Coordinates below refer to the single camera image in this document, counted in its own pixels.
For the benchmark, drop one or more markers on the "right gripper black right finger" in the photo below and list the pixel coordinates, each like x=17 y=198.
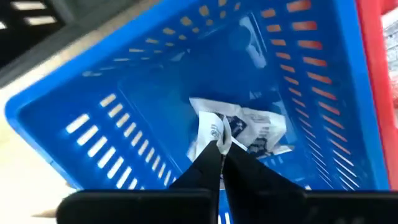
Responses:
x=280 y=207

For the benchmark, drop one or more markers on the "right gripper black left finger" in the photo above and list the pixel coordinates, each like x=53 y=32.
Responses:
x=140 y=207

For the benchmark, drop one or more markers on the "white blue alcohol pad packet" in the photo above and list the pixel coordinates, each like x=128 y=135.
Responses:
x=264 y=124
x=208 y=127

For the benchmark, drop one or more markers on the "blue slotted plastic basket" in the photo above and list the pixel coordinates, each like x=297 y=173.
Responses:
x=155 y=93

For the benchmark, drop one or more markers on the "red slotted plastic basket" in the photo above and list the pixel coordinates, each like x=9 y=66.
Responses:
x=376 y=77

